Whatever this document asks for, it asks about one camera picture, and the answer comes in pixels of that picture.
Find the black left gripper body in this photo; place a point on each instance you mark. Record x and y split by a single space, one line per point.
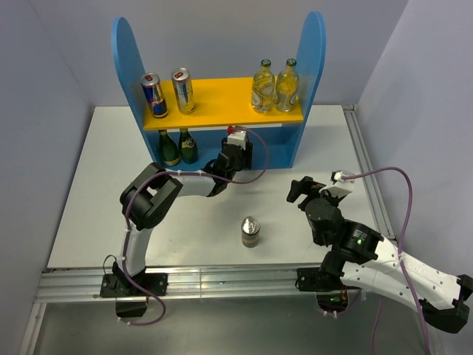
244 160

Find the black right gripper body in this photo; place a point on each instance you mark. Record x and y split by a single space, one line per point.
330 197

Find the black gold can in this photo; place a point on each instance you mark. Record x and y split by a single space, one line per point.
250 229

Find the clear bottle green cap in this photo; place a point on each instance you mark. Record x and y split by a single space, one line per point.
263 88

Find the clear yellow glass bottle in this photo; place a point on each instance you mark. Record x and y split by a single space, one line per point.
287 85

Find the blue silver Red Bull can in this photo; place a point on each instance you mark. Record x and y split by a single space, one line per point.
154 96

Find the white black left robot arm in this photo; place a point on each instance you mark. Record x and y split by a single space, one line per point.
148 199

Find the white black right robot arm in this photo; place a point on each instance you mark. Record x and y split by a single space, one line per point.
361 257

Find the blue and yellow shelf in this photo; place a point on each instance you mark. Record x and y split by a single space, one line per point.
223 102

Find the green Perrier bottle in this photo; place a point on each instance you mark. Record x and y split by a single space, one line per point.
187 147

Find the dark green glass bottle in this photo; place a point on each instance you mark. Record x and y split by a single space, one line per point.
167 149

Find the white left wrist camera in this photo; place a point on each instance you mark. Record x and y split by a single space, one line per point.
237 137

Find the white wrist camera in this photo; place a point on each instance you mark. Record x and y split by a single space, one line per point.
342 184
237 137

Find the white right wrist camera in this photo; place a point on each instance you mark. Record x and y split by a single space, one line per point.
342 184

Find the aluminium rail frame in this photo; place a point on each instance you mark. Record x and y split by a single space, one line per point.
223 298

